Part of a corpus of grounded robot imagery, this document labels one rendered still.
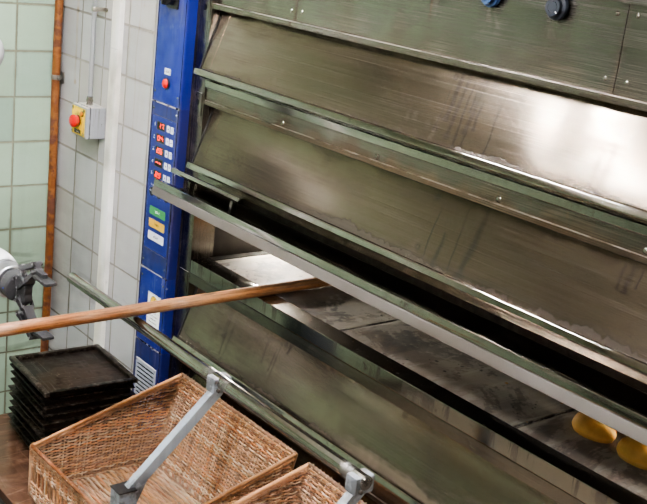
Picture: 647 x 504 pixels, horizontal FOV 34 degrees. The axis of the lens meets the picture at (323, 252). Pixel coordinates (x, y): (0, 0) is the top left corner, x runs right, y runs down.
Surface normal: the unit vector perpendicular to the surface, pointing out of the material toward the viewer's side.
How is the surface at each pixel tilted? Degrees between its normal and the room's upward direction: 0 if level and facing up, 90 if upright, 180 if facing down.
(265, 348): 70
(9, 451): 0
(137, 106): 90
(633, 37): 92
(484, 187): 90
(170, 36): 90
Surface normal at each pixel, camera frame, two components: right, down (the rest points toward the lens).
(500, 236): -0.69, -0.24
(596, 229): -0.77, 0.10
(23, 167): 0.62, 0.29
